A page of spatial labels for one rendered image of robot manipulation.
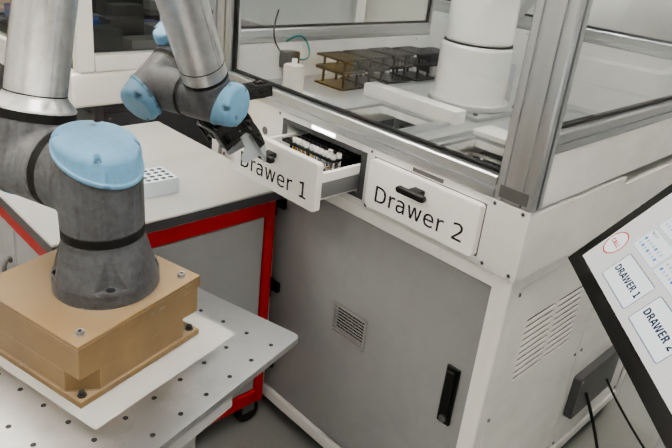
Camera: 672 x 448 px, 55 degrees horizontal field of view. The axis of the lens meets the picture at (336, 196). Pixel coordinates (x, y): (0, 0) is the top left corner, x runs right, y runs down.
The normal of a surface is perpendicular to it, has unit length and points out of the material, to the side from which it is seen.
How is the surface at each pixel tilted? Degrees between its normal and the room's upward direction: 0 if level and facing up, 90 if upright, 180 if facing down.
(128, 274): 74
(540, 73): 90
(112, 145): 8
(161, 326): 90
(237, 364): 0
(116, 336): 90
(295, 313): 90
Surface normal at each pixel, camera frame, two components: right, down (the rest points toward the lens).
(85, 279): -0.01, 0.13
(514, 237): -0.72, 0.20
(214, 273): 0.69, 0.35
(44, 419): 0.11, -0.92
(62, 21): 0.83, 0.28
